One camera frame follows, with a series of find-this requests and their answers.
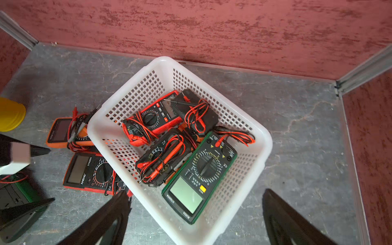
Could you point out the dark green multimeter left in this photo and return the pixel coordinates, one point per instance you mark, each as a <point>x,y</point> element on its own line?
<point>16,190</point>

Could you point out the red multimeter with leads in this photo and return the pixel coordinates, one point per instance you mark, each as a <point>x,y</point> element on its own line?
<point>143,127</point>

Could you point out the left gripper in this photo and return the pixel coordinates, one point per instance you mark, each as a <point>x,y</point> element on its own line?
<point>15,221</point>

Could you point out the black multimeter face down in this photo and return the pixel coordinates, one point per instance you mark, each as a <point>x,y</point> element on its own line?
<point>197,113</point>

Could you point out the green large multimeter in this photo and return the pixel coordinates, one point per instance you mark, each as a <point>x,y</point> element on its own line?
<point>191,188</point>

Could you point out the orange multimeter near back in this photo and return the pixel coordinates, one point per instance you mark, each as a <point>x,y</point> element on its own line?
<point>71,133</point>

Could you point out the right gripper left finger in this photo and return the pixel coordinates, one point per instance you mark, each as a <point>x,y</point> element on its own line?
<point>106,227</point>

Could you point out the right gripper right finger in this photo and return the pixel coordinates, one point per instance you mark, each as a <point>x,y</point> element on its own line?
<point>285,226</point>

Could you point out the orange black multimeter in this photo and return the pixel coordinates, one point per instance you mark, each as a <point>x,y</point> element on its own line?
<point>183,127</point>

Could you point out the yellow metal pen cup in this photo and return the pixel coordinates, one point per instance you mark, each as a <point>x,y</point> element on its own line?
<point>12,114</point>

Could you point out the white plastic perforated basket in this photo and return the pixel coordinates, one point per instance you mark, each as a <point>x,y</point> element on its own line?
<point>154,80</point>

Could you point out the red black multimeter upper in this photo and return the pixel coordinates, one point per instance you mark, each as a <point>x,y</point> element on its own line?
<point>92,173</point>

